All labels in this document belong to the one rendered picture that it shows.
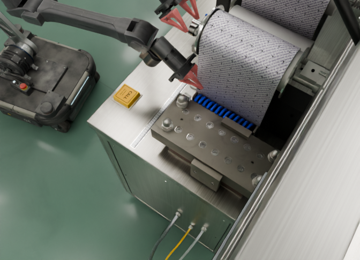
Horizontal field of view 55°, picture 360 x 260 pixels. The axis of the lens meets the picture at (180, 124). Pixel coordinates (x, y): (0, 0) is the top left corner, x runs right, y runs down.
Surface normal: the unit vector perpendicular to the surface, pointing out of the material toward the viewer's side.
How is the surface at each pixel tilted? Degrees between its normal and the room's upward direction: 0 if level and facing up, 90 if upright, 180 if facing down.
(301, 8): 92
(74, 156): 0
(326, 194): 0
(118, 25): 6
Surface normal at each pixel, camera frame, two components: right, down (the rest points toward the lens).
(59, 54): 0.00, -0.46
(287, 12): -0.57, 0.75
